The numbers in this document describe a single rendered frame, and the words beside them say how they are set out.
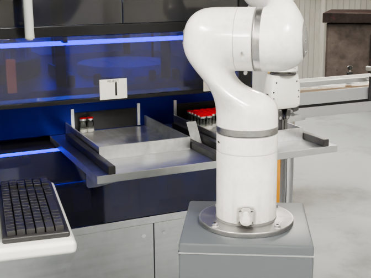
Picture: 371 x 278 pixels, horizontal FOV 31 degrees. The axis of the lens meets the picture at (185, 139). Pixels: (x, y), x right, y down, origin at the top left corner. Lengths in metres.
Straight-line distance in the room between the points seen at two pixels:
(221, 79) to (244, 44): 0.08
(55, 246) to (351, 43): 6.08
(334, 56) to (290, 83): 5.40
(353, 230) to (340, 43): 3.77
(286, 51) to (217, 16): 0.14
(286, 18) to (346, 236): 2.56
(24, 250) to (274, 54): 0.64
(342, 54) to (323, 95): 4.80
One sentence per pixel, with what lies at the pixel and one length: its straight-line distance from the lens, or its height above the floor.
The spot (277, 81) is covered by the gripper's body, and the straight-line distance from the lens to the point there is 1.89.
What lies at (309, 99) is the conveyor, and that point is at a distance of 2.47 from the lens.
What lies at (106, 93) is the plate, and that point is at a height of 1.01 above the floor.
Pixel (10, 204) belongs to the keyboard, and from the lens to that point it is 1.62.
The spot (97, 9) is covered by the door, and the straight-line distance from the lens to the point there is 1.98.
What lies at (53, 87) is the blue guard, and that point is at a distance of 1.96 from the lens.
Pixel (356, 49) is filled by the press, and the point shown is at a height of 0.60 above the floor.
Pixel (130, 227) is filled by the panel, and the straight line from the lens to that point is 2.14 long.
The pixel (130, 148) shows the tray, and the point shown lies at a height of 0.90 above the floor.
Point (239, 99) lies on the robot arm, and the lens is 1.25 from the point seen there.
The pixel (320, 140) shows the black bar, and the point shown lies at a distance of 1.91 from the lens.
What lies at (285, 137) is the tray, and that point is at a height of 0.89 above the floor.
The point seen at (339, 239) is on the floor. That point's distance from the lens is 3.65.
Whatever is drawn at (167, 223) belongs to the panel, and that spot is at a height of 0.57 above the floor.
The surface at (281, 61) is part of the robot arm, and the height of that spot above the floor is 1.19.
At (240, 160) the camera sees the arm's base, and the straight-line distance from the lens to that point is 1.27.
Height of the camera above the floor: 1.34
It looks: 13 degrees down
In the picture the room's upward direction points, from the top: straight up
